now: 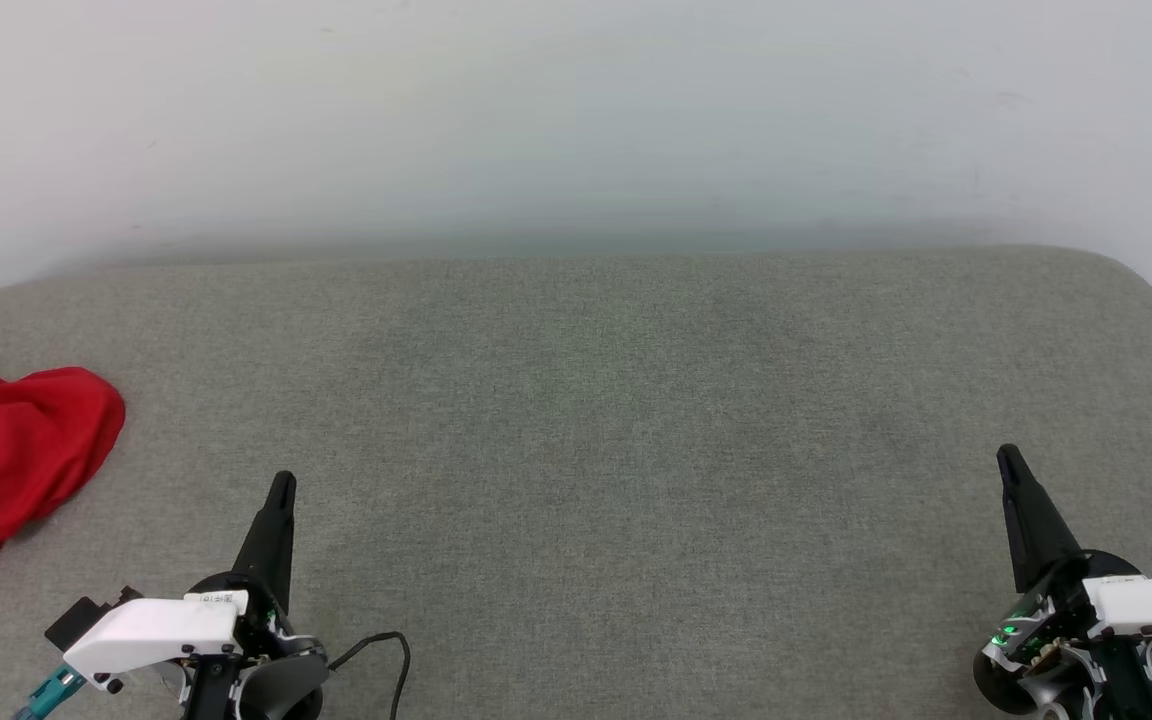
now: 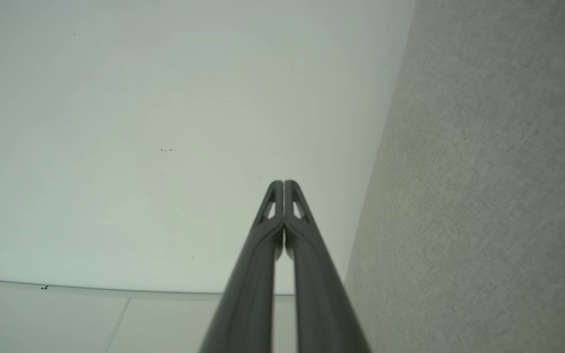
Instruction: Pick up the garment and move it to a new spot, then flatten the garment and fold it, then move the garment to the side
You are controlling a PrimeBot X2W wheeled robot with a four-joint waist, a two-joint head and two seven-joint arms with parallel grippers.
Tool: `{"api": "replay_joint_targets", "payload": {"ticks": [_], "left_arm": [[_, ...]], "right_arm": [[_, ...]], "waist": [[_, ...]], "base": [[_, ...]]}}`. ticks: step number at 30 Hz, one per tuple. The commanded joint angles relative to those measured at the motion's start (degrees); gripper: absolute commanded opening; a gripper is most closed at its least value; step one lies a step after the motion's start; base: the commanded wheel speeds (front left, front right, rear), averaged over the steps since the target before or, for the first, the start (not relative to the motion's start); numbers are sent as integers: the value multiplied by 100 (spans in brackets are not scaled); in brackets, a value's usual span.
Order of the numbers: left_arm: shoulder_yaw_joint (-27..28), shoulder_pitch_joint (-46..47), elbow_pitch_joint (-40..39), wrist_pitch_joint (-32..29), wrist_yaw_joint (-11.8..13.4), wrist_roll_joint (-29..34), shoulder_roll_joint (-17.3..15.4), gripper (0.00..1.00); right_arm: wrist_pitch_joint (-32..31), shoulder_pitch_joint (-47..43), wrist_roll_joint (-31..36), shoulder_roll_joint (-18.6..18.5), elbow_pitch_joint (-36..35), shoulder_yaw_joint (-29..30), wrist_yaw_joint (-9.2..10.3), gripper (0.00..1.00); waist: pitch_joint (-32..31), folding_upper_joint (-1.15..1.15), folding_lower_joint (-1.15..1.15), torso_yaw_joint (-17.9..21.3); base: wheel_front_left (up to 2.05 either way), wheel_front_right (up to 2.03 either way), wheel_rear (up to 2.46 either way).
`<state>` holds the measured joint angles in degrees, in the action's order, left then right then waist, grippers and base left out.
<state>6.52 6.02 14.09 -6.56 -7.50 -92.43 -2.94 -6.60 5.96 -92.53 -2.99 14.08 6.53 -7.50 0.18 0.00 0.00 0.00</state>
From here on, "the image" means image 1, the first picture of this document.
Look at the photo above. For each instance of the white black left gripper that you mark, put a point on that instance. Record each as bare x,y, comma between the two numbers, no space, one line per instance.
151,632

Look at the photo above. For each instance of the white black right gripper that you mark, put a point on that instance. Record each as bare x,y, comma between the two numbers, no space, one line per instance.
1146,605

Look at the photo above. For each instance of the red and white t-shirt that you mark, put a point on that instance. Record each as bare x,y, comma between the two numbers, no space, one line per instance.
16,450

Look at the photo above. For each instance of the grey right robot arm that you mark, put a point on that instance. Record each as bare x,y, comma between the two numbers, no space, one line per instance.
1046,695

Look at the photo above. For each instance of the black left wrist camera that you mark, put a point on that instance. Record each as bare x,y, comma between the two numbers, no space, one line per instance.
86,620

